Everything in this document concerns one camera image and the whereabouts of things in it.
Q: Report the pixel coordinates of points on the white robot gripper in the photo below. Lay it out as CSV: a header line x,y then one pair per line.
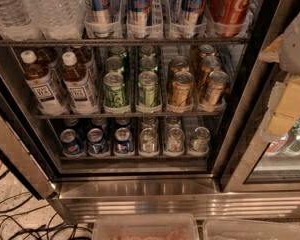
x,y
297,45

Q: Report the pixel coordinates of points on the silver green 7up can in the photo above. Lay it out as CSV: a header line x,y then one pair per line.
x,y
199,140

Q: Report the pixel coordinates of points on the gold can front right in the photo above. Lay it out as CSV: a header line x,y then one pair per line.
x,y
215,87

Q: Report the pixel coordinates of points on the gold can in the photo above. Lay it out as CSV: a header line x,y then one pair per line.
x,y
178,64
215,87
180,91
206,66

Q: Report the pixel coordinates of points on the gold can middle right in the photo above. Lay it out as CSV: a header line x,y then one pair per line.
x,y
206,66

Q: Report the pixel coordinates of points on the red Coca-Cola can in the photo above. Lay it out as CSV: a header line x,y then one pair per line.
x,y
228,16

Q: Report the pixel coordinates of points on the glass fridge door right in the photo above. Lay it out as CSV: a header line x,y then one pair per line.
x,y
260,162

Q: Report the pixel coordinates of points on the gold can front left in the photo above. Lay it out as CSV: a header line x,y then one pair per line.
x,y
180,91

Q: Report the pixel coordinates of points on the gold can middle left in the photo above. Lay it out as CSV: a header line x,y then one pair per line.
x,y
178,64

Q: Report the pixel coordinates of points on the silver can front middle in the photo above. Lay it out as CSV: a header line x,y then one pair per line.
x,y
175,141

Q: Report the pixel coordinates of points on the blue Red Bull can right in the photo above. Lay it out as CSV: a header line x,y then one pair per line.
x,y
187,15

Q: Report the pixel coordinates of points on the blue red bull can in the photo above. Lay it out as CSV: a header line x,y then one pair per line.
x,y
140,17
187,15
104,13

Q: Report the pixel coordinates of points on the green can middle right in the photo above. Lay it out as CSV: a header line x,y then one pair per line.
x,y
148,64

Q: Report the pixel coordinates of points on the green can front right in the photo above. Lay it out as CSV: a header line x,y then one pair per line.
x,y
148,89

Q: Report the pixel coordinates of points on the silver can front left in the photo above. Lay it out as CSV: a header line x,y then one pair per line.
x,y
148,143

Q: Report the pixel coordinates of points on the blue Red Bull can middle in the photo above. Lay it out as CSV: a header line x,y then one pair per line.
x,y
140,17

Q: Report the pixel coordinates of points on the green can middle left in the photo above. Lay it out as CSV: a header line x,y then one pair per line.
x,y
115,64

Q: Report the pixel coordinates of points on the green can front left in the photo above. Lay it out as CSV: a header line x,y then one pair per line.
x,y
114,90

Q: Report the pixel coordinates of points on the blue Pepsi can right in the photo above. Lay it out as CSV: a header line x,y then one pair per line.
x,y
123,141

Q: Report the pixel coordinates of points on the blue pepsi can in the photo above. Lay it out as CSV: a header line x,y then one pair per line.
x,y
123,141
72,145
97,144

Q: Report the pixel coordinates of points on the blue Red Bull can left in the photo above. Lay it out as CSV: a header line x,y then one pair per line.
x,y
104,13

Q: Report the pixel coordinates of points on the blue Pepsi can middle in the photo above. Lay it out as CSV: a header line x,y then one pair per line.
x,y
97,144

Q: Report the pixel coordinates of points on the blue Pepsi can left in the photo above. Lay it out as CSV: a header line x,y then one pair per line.
x,y
72,145

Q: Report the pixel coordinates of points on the steel fridge door left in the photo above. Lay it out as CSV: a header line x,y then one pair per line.
x,y
14,154

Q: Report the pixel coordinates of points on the clear plastic bin right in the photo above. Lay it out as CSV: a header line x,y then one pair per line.
x,y
226,229

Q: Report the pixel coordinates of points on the clear plastic bin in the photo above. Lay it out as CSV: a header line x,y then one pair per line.
x,y
226,229
146,227

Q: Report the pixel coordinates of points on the brown tea bottle right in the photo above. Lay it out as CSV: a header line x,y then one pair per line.
x,y
79,84

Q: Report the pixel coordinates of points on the brown tea bottle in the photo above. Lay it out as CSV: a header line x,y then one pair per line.
x,y
79,84
45,85

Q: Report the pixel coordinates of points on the clear plastic bin left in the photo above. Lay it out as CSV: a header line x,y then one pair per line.
x,y
146,227

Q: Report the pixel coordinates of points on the clear water bottle right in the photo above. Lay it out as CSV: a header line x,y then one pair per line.
x,y
60,19

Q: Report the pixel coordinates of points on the clear water bottle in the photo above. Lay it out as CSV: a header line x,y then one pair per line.
x,y
60,19
16,22

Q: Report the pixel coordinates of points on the brown tea bottle left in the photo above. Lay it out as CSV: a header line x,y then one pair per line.
x,y
45,85

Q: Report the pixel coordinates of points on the clear water bottle left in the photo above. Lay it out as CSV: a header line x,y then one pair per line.
x,y
16,22

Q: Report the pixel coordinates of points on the middle wire shelf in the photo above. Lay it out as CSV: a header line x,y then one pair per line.
x,y
131,114

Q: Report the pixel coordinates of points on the wire shelf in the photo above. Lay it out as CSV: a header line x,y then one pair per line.
x,y
131,114
123,42

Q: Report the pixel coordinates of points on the top wire shelf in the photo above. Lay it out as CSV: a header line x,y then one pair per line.
x,y
123,42

